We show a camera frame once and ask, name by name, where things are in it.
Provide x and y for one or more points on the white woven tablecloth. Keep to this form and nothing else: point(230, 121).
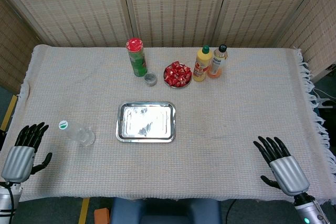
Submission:
point(210, 134)

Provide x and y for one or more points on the rectangular metal tray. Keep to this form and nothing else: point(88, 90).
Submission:
point(146, 122)

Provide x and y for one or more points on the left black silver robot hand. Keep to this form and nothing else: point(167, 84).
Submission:
point(19, 157)

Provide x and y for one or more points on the green chips can red lid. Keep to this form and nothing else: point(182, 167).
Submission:
point(136, 57)

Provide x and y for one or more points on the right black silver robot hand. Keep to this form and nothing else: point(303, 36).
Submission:
point(290, 171)

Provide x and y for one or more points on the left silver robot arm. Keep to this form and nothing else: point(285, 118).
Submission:
point(7, 203)

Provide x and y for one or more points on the bowl of red candies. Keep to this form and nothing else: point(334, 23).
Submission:
point(177, 74)

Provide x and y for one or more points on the yellow detergent bottle green cap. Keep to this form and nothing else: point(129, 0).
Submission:
point(202, 65)

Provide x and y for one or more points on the blue chair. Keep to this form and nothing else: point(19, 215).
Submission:
point(165, 212)

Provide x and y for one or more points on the transparent plastic water bottle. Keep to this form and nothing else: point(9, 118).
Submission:
point(77, 132)

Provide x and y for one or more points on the round metal dish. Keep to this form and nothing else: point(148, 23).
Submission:
point(168, 82)

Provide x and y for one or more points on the orange drink bottle black cap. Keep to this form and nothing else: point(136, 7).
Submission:
point(217, 62)

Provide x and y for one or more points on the small clear round container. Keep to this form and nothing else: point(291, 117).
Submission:
point(150, 79)

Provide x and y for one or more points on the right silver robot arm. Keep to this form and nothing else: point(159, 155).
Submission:
point(311, 209)

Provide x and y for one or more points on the orange block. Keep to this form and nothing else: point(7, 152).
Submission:
point(102, 216)

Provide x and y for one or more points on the woven folding screen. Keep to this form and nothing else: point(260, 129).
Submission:
point(168, 6)

